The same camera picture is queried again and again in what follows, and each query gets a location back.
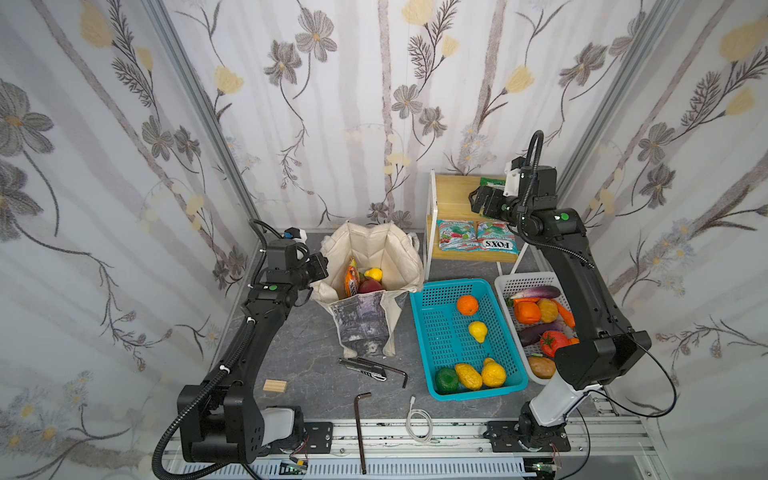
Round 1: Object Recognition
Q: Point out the green yellow candy bag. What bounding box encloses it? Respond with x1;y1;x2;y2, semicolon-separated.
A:
480;177;506;188

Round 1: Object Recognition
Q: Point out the large black hex key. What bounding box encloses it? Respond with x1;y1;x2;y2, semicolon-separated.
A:
353;392;372;475

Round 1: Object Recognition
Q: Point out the yellow pear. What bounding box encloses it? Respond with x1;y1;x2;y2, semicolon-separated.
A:
481;358;507;388

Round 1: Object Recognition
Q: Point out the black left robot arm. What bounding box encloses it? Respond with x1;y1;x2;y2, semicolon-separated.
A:
151;239;328;479

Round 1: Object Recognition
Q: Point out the yellow lemon middle lower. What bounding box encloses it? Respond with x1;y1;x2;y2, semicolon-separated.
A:
468;321;488;344

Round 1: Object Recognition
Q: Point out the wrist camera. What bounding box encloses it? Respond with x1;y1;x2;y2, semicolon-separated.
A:
283;227;308;243
503;156;527;197

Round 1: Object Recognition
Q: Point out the orange carrot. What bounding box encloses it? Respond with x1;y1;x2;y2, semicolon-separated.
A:
554;301;576;330

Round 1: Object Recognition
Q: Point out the purple eggplant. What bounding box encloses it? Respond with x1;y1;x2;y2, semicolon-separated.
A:
510;285;561;300

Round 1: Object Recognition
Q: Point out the green lime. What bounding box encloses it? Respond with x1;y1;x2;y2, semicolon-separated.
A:
434;367;460;395

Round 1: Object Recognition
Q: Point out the orange persimmon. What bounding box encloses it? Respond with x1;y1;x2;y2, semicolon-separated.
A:
513;301;541;325

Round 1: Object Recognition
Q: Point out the white wooden two-tier shelf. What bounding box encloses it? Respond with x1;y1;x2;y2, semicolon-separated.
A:
422;170;549;281

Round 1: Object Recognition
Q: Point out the orange fruit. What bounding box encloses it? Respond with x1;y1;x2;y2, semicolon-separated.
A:
456;295;479;317

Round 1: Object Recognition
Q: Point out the red tomato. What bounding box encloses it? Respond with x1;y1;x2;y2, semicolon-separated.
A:
539;330;571;358

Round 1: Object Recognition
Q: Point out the small yellow lemon top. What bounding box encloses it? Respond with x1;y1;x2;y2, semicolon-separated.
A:
364;268;383;282

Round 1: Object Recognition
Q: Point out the teal plastic basket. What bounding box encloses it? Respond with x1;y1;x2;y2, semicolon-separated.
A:
410;278;528;401

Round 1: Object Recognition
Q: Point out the black utility knife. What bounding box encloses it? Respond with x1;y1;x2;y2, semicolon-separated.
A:
338;358;387;382

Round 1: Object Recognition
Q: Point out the cream canvas tote bag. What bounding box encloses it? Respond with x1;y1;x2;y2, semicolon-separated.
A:
311;223;425;359

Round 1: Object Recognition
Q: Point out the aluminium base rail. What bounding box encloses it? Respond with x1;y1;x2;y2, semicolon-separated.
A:
158;416;667;480

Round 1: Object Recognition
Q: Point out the yellow bell pepper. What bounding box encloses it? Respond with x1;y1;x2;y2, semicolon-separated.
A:
537;299;559;324

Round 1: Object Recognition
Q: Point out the small green circuit board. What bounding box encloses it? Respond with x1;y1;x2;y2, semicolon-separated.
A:
278;459;308;476

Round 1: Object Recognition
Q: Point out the small black hex key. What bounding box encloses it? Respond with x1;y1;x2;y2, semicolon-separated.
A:
358;357;409;389

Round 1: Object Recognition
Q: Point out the small wooden block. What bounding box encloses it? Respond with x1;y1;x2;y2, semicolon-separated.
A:
263;379;287;394

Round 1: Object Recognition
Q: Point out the teal mint candy bag right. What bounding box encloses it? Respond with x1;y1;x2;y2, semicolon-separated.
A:
477;221;519;255

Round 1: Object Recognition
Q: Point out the orange candy bag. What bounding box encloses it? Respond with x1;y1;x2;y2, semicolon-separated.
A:
344;257;360;298

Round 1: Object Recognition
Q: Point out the white coiled cable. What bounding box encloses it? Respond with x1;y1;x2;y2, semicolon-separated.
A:
404;395;434;445

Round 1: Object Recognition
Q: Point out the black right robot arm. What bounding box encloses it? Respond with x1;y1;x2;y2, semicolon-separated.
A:
468;166;652;451

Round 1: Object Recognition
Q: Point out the white plastic basket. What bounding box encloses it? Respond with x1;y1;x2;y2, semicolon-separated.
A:
494;272;578;386

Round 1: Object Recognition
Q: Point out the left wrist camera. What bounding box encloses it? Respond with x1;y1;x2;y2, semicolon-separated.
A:
283;227;308;243

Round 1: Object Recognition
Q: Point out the pink dragon fruit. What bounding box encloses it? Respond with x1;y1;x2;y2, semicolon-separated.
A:
358;278;385;294

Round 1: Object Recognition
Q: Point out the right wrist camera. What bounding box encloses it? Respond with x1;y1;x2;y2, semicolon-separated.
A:
503;156;527;197

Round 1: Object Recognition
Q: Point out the brown potato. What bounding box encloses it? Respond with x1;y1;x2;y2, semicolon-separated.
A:
528;356;557;379

